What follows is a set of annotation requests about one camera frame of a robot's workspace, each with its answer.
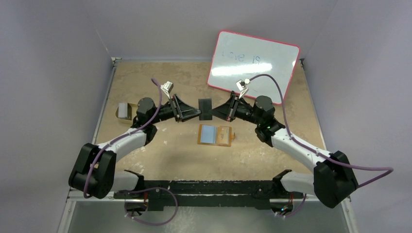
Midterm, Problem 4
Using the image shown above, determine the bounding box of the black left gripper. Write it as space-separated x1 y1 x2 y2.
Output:
150 95 200 125

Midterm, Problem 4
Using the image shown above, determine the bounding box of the black credit card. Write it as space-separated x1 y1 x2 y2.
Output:
198 98 213 121

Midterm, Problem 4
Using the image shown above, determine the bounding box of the gold credit card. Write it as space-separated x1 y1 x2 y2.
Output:
216 126 230 145

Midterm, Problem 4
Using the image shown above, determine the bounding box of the orange leather card holder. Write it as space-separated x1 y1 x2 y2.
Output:
197 124 236 147

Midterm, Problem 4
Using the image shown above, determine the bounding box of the grey credit card stack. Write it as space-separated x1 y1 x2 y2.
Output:
118 102 128 119

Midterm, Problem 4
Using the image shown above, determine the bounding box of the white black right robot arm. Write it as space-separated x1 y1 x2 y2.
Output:
209 92 359 208

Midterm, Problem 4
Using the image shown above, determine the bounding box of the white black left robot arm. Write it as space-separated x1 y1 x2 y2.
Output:
68 95 202 199

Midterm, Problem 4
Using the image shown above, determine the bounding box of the pink framed whiteboard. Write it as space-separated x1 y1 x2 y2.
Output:
207 31 300 104

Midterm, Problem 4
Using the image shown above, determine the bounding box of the beige oval tray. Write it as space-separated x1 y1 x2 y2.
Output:
115 102 137 124

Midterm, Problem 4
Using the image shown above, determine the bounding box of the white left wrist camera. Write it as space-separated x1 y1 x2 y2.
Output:
160 81 174 100

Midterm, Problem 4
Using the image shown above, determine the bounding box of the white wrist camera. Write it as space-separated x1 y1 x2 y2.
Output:
160 81 174 100
236 79 250 100

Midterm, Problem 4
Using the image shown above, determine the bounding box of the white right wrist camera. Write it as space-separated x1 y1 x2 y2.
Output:
236 79 250 100

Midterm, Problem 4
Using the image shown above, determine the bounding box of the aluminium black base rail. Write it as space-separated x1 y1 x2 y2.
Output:
100 180 303 211

